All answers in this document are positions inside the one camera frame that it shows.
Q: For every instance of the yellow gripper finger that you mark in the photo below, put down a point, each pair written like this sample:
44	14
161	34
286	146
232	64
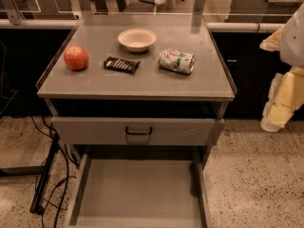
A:
273	42
285	97

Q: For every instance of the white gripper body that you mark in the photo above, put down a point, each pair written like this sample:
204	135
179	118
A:
294	43

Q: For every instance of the grey drawer cabinet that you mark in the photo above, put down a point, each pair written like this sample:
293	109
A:
151	92

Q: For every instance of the open middle drawer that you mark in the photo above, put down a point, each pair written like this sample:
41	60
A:
139	194

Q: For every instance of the closed top drawer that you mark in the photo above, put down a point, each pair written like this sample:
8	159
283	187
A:
110	131

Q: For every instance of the white bowl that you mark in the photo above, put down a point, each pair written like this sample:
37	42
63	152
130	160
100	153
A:
137	39

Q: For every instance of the dark snack bar packet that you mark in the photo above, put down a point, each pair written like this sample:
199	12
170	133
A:
122	65

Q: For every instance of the red apple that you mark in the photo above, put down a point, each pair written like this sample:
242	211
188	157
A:
76	58

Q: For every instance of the black table leg base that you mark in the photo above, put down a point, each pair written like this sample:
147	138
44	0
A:
39	171

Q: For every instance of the black drawer handle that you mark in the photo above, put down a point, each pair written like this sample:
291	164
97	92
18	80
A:
129	131

